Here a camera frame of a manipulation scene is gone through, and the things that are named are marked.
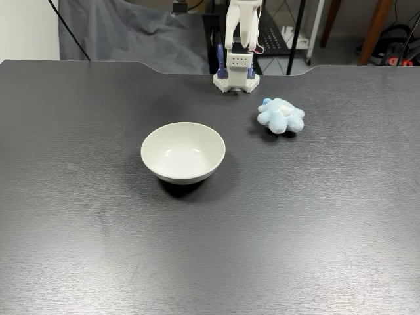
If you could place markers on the skyblue plush doll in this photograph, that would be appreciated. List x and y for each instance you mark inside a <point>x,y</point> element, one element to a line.
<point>280,115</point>

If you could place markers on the small black camera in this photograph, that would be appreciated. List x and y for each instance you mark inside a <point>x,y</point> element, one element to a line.
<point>180,7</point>

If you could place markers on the grey cloth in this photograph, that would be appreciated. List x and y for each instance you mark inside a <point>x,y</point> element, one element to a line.
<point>131,36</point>

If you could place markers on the black tripod pole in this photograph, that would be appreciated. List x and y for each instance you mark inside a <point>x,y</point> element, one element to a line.
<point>70,31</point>

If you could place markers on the white bowl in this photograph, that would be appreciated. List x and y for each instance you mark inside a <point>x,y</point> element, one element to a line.
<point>183,154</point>

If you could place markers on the blue table clamp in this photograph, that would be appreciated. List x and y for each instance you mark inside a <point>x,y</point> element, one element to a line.
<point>220,59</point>

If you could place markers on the black perforated panel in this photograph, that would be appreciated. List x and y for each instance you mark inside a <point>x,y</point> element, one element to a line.
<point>274,37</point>

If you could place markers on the black vacuum cleaner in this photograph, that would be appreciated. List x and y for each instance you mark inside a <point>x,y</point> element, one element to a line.
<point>395,42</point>

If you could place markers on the white metal cart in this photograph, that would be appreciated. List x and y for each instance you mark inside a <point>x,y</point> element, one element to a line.
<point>314,29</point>

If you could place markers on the thin wooden leg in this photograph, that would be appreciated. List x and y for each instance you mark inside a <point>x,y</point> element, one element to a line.
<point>329,23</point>

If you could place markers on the thick wooden leg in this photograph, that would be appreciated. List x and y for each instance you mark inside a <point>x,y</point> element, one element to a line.
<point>374,29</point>

